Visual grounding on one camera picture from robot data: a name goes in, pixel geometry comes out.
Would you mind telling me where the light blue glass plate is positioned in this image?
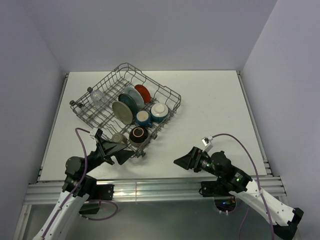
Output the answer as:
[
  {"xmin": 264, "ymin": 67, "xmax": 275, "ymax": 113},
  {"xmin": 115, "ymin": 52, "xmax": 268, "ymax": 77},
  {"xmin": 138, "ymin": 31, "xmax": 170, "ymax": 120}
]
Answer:
[{"xmin": 124, "ymin": 86, "xmax": 145, "ymax": 110}]

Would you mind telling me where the aluminium mounting rail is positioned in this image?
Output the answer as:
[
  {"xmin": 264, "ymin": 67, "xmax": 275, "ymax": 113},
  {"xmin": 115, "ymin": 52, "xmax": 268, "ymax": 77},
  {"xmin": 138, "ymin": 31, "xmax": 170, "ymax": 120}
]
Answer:
[{"xmin": 24, "ymin": 176, "xmax": 287, "ymax": 203}]

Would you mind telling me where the grey ceramic cup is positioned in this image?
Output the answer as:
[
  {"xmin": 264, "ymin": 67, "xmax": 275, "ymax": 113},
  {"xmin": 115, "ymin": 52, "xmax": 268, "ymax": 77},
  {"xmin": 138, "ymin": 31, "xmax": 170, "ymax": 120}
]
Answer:
[{"xmin": 111, "ymin": 132, "xmax": 128, "ymax": 144}]

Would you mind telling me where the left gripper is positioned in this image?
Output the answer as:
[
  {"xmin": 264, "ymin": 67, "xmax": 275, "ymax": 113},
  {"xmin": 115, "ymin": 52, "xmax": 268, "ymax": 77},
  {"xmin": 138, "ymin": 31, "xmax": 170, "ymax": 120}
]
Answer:
[{"xmin": 81, "ymin": 133, "xmax": 134, "ymax": 175}]

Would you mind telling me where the dark teal ceramic plate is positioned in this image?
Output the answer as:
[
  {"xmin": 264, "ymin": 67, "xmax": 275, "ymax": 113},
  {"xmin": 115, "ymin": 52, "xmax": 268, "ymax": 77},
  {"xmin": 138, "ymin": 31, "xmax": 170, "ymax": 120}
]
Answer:
[{"xmin": 118, "ymin": 93, "xmax": 138, "ymax": 116}]

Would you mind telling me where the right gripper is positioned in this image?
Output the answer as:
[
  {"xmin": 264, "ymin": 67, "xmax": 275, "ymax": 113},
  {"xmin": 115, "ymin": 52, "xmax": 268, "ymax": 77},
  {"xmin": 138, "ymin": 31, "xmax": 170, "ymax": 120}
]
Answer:
[{"xmin": 173, "ymin": 146, "xmax": 223, "ymax": 178}]

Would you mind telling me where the clear plastic cup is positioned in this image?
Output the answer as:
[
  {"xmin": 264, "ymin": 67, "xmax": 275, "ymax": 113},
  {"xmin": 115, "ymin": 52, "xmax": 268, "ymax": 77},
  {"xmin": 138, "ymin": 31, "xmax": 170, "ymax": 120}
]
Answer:
[{"xmin": 90, "ymin": 89, "xmax": 106, "ymax": 107}]

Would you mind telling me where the grey wire dish rack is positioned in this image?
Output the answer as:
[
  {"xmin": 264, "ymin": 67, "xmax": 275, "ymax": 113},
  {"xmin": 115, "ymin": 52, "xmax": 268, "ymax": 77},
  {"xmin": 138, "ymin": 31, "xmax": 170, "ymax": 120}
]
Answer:
[{"xmin": 69, "ymin": 63, "xmax": 182, "ymax": 158}]

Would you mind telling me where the dark blue mug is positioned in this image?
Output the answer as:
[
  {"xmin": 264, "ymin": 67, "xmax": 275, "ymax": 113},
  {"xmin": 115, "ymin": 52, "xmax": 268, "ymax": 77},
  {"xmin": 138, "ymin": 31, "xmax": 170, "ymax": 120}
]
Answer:
[{"xmin": 135, "ymin": 110, "xmax": 153, "ymax": 128}]

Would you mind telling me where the orange small plate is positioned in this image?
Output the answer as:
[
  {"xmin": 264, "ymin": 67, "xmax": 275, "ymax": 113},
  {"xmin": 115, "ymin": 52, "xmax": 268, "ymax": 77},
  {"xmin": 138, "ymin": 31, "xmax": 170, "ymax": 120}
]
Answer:
[{"xmin": 134, "ymin": 84, "xmax": 151, "ymax": 103}]

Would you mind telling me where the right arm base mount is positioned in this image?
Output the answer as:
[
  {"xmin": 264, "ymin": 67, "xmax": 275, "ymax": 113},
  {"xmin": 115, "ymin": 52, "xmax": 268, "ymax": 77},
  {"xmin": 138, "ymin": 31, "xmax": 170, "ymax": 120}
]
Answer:
[{"xmin": 198, "ymin": 181, "xmax": 231, "ymax": 198}]

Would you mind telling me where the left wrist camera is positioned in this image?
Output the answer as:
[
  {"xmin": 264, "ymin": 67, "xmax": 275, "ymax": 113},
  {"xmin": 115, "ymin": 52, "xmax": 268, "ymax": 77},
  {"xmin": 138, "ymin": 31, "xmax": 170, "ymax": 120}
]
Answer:
[{"xmin": 89, "ymin": 127, "xmax": 99, "ymax": 138}]

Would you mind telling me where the teal and white bowl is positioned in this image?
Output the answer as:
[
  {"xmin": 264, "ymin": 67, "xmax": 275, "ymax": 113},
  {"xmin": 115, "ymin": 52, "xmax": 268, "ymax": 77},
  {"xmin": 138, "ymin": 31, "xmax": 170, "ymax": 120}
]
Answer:
[{"xmin": 150, "ymin": 102, "xmax": 169, "ymax": 123}]

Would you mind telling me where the brown patterned bowl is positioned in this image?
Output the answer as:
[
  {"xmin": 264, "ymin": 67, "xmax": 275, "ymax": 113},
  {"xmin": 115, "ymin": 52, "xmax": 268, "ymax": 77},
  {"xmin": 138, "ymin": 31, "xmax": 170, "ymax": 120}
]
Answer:
[{"xmin": 129, "ymin": 126, "xmax": 149, "ymax": 147}]

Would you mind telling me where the grey ceramic plate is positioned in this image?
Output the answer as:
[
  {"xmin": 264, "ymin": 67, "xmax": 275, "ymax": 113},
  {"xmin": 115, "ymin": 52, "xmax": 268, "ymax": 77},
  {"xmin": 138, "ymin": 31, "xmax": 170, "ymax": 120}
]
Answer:
[{"xmin": 112, "ymin": 101, "xmax": 133, "ymax": 125}]

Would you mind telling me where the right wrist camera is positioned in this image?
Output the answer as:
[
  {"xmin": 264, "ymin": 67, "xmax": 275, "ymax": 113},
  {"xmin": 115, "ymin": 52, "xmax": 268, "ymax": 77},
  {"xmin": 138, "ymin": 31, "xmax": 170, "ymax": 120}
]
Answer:
[{"xmin": 201, "ymin": 137, "xmax": 213, "ymax": 153}]

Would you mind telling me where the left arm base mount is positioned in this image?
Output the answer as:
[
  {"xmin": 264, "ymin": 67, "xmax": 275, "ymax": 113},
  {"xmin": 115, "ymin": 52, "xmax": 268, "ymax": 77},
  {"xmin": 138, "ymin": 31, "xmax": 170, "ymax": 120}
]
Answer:
[{"xmin": 79, "ymin": 184, "xmax": 115, "ymax": 215}]

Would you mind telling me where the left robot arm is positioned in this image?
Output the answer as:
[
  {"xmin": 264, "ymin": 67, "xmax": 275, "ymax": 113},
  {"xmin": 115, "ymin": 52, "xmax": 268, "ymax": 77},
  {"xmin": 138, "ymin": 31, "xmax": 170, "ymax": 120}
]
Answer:
[{"xmin": 34, "ymin": 128, "xmax": 134, "ymax": 240}]

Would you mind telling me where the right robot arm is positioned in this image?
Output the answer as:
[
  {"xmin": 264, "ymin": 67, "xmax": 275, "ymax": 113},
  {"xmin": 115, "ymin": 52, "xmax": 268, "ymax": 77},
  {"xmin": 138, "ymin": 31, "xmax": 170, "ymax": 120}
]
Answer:
[{"xmin": 173, "ymin": 146, "xmax": 304, "ymax": 240}]

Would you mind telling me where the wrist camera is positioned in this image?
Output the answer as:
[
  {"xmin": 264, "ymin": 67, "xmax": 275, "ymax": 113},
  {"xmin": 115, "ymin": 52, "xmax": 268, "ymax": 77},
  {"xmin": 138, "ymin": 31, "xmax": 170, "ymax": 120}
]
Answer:
[
  {"xmin": 201, "ymin": 137, "xmax": 213, "ymax": 153},
  {"xmin": 89, "ymin": 127, "xmax": 99, "ymax": 138}
]

